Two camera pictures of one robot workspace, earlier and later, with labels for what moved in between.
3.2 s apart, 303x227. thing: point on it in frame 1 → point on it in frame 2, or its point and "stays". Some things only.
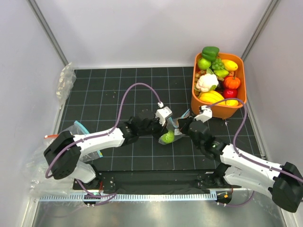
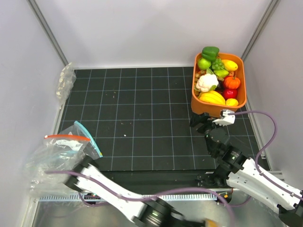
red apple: [230, 93] stays
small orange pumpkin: [232, 82] stays
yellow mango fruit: [229, 65] stays
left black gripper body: [155, 128] → [191, 224]
